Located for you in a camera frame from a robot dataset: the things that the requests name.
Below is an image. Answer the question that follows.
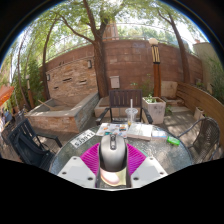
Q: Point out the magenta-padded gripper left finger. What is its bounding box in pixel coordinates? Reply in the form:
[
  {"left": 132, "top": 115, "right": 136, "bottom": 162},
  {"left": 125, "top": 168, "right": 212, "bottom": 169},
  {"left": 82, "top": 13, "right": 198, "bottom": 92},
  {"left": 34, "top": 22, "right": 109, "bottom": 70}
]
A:
[{"left": 57, "top": 142, "right": 102, "bottom": 189}]

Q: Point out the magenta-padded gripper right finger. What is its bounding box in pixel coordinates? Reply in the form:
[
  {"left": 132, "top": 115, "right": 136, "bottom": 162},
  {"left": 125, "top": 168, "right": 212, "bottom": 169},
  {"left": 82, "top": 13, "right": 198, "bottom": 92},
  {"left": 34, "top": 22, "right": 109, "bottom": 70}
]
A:
[{"left": 125, "top": 143, "right": 168, "bottom": 189}]

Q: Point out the grey and black computer mouse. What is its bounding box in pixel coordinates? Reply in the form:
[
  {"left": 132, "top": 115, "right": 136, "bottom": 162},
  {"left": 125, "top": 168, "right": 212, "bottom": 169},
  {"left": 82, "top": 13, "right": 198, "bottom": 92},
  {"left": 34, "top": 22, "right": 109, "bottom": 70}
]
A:
[{"left": 98, "top": 133, "right": 128, "bottom": 173}]

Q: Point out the green mouse pad, pink wrist rest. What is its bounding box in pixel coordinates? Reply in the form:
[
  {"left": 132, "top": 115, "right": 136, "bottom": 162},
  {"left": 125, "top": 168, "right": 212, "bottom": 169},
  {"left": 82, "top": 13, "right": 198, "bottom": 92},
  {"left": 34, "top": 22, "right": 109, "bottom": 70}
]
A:
[{"left": 96, "top": 165, "right": 132, "bottom": 188}]

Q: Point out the white licence plate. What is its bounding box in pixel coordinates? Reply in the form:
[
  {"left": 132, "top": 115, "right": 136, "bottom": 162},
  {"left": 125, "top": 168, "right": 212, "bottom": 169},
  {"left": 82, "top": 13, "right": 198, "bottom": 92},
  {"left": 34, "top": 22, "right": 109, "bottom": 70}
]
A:
[{"left": 69, "top": 129, "right": 96, "bottom": 149}]

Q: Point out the thin pale booklet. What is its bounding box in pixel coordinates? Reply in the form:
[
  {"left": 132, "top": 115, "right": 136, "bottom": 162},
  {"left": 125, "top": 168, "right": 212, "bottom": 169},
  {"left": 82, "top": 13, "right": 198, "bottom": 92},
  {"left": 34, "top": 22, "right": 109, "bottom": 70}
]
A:
[{"left": 151, "top": 129, "right": 168, "bottom": 139}]

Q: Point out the small green packet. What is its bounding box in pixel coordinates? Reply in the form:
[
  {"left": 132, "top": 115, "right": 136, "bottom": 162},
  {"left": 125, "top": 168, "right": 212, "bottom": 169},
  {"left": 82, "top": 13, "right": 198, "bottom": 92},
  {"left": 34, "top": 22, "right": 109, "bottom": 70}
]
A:
[{"left": 166, "top": 135, "right": 181, "bottom": 147}]

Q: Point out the raised stone garden bed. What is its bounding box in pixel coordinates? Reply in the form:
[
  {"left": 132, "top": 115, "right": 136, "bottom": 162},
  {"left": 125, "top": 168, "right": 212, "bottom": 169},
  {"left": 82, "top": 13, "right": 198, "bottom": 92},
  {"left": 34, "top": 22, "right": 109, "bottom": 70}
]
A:
[{"left": 24, "top": 91, "right": 100, "bottom": 134}]

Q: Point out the black folding armchair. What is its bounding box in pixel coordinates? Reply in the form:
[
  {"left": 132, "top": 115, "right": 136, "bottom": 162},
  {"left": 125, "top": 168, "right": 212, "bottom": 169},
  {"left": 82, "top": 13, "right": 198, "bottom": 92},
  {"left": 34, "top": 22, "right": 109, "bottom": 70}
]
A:
[{"left": 7, "top": 118, "right": 63, "bottom": 171}]

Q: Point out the colourful picture pamphlet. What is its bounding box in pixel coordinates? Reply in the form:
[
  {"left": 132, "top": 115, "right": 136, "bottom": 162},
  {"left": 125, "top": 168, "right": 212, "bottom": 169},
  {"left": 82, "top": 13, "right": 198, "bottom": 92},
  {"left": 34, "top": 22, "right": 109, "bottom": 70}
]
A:
[{"left": 95, "top": 122, "right": 129, "bottom": 138}]

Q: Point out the clear plastic cup with straw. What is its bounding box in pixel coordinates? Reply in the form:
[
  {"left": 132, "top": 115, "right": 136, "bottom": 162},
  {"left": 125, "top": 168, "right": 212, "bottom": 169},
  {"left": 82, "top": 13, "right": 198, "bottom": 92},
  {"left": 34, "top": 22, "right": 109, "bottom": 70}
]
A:
[{"left": 124, "top": 98, "right": 139, "bottom": 127}]

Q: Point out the white square planter with plant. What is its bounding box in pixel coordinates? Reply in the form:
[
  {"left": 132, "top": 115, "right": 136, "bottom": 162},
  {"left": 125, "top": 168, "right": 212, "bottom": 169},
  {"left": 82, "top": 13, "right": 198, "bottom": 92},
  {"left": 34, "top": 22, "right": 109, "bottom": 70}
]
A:
[{"left": 141, "top": 94, "right": 167, "bottom": 125}]

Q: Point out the dark wicker metal-framed chair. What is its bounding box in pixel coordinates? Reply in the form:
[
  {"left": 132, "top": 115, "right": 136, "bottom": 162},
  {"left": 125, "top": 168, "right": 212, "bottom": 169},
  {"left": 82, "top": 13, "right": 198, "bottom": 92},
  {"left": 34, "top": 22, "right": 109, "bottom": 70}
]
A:
[{"left": 176, "top": 116, "right": 222, "bottom": 164}]

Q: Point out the small white plant pot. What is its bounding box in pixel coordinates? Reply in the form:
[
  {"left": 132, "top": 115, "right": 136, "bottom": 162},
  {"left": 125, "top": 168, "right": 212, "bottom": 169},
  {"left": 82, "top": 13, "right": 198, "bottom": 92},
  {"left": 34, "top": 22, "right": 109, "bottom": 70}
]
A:
[{"left": 193, "top": 106, "right": 205, "bottom": 121}]

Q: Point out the dark wooden slatted chair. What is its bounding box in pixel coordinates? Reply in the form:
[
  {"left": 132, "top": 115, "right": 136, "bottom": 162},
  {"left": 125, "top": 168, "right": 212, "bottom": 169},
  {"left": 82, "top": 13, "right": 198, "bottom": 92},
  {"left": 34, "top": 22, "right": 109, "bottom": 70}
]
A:
[{"left": 95, "top": 88, "right": 154, "bottom": 126}]

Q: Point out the curved wooden slat bench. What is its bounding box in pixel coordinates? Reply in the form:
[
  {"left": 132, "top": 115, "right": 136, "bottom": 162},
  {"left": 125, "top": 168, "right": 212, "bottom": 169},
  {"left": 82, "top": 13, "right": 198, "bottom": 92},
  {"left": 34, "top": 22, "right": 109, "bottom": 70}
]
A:
[{"left": 175, "top": 82, "right": 224, "bottom": 148}]

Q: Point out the large forked tree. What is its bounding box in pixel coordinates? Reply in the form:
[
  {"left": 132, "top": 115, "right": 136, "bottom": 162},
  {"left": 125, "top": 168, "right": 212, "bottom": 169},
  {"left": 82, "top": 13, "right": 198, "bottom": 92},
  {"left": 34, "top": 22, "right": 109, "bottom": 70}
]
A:
[{"left": 56, "top": 0, "right": 114, "bottom": 98}]

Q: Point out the slim leaning tree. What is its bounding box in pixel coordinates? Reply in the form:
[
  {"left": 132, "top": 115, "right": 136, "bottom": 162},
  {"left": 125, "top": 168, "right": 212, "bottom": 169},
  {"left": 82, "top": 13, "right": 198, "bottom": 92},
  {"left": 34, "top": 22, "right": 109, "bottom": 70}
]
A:
[{"left": 156, "top": 6, "right": 192, "bottom": 84}]

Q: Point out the pale wall-mounted box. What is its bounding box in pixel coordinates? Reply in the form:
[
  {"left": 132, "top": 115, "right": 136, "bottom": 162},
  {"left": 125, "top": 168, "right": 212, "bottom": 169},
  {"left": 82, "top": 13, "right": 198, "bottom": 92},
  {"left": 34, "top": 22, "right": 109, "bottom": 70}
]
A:
[{"left": 109, "top": 75, "right": 121, "bottom": 90}]

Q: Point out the wooden garden lamp post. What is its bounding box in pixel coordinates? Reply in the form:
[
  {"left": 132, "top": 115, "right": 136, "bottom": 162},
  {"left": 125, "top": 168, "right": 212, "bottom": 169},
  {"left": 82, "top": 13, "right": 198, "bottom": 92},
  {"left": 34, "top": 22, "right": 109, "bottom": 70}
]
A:
[{"left": 148, "top": 37, "right": 162, "bottom": 98}]

